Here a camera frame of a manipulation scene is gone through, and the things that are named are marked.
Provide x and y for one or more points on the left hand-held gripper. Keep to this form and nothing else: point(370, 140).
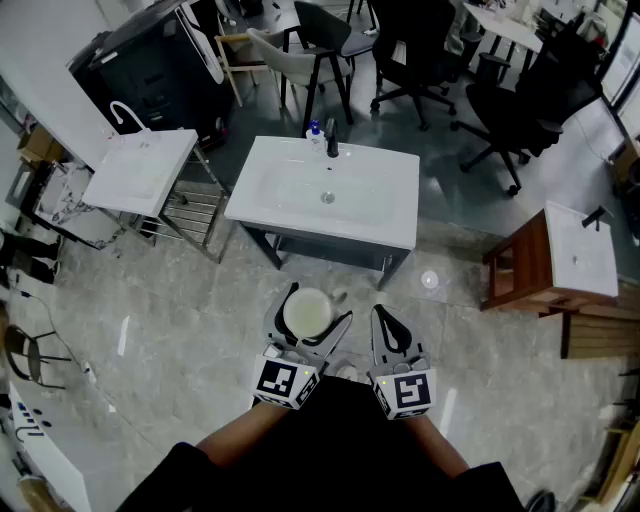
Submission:
point(280, 380)

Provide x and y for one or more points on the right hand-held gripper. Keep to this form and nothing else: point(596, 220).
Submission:
point(407, 390)

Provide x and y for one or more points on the white cup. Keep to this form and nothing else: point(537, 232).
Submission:
point(307, 312)

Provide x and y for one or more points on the blue-capped bottle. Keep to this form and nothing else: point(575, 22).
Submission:
point(314, 137)

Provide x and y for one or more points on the person's right forearm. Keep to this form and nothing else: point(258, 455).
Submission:
point(437, 445)

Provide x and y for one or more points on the person's left forearm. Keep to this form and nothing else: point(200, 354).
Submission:
point(240, 435)

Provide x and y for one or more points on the person's white shoe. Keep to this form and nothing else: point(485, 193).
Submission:
point(346, 373)

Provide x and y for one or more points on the white round floor disc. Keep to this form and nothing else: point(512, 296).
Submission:
point(430, 279)

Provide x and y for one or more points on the black sink stand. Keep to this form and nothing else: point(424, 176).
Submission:
point(325, 250)

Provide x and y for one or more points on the person's black clothing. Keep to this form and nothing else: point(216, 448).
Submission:
point(325, 450)

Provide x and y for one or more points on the round metal sink drain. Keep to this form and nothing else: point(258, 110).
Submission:
point(327, 197)

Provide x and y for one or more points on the wide white sink basin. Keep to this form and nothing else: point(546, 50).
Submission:
point(280, 190)

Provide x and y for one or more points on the brown wooden sink stand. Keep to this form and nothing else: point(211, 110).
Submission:
point(525, 260)

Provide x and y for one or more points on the black sink faucet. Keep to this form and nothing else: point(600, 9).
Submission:
point(331, 140)

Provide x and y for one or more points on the small white sink basin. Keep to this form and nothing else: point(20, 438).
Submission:
point(580, 255)

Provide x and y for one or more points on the wooden plank pallet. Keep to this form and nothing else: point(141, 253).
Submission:
point(605, 330)

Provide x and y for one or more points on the white power strip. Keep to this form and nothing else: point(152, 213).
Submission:
point(88, 371)

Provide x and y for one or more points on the small black faucet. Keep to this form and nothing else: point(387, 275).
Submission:
point(594, 218)

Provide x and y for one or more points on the marble patterned slab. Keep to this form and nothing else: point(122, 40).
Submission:
point(70, 210)

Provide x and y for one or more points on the beige upholstered chair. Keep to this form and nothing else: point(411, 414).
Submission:
point(295, 65)

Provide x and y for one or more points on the black metal stool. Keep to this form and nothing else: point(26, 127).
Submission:
point(30, 355)

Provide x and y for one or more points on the black mesh office chair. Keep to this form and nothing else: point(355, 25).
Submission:
point(545, 100)

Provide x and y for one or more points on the light wooden chair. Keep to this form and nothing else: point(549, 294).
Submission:
point(235, 55)

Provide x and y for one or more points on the white desk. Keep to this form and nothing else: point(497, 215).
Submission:
point(45, 460)

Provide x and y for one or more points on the black office chair white label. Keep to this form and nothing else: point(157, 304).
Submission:
point(415, 40)

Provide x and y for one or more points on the large black cabinet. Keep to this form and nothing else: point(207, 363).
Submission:
point(150, 70)

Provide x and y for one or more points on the dark grey chair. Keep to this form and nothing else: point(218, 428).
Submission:
point(325, 25)

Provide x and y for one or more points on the cardboard box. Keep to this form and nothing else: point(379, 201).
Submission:
point(40, 145)

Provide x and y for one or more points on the white table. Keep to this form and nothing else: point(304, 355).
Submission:
point(505, 25)

